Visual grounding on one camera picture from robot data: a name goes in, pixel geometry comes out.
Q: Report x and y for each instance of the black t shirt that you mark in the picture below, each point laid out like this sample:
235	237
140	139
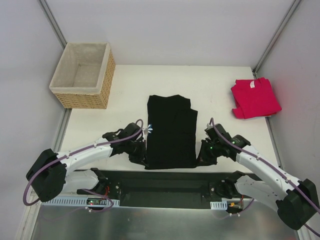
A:
172	141

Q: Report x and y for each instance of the right slotted cable duct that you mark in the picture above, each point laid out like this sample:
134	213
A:
219	205

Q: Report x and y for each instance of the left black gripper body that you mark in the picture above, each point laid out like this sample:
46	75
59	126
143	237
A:
139	152

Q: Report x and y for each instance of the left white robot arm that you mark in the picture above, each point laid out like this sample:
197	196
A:
54	173

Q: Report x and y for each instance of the left slotted cable duct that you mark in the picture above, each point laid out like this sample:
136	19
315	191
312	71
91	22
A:
73	201

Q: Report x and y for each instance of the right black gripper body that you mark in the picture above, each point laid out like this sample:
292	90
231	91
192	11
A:
206	153

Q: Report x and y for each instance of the red t shirt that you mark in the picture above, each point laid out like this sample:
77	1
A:
254	98

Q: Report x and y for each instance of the wicker basket with liner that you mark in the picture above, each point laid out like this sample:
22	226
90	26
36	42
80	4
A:
84	75

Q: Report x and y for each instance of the slotted cable duct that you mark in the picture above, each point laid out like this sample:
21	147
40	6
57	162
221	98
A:
219	205
73	201

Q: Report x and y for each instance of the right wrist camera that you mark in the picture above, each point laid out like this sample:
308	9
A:
210	131

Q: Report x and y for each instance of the right aluminium frame post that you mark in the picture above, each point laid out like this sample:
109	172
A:
276	35

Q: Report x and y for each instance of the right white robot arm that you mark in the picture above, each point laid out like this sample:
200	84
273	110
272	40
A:
295	201

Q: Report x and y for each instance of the left aluminium frame post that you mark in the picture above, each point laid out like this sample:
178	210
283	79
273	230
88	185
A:
53	22

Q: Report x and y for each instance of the aluminium frame post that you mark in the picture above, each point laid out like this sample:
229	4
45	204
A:
53	22
276	35

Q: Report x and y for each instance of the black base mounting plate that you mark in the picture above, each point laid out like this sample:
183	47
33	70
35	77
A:
181	190

